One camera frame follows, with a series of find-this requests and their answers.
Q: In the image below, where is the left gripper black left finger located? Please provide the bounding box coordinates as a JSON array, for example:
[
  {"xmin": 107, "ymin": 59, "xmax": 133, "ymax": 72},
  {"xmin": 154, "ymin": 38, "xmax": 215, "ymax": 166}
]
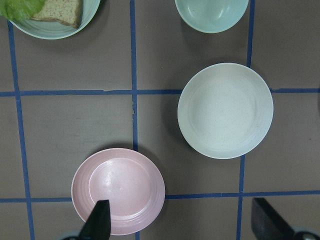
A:
[{"xmin": 79, "ymin": 200, "xmax": 111, "ymax": 240}]

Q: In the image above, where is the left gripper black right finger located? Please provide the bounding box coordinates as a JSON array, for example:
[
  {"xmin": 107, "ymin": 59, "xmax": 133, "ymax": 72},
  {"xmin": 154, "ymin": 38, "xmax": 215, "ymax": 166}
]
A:
[{"xmin": 251, "ymin": 197, "xmax": 295, "ymax": 240}]

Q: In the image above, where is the pink plate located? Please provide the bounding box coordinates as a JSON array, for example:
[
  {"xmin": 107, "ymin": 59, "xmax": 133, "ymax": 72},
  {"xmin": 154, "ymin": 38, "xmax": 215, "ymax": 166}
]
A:
[{"xmin": 71, "ymin": 148, "xmax": 166, "ymax": 236}]

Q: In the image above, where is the white cream plate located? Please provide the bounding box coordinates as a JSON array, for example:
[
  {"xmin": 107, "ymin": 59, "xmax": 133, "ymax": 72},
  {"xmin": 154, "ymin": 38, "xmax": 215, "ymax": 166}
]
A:
[{"xmin": 177, "ymin": 62, "xmax": 274, "ymax": 159}]

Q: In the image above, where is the mint green plate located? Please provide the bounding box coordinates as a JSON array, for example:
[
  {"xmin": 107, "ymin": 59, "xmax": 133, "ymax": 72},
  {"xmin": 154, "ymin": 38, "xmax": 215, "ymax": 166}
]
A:
[{"xmin": 10, "ymin": 0, "xmax": 101, "ymax": 40}]

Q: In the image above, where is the mint green bowl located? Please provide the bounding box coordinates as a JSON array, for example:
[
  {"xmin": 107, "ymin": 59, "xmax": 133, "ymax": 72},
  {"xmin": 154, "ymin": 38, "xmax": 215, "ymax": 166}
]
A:
[{"xmin": 175, "ymin": 0, "xmax": 249, "ymax": 34}]

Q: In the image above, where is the brown bread slice on plate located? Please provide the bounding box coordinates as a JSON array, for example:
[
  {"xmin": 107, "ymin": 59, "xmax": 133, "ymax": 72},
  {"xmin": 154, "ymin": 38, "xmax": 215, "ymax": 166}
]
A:
[{"xmin": 31, "ymin": 0, "xmax": 83, "ymax": 29}]

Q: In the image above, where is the green lettuce leaf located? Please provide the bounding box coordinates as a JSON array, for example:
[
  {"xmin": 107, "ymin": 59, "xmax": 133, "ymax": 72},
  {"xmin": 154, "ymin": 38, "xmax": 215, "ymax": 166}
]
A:
[{"xmin": 0, "ymin": 0, "xmax": 45, "ymax": 21}]

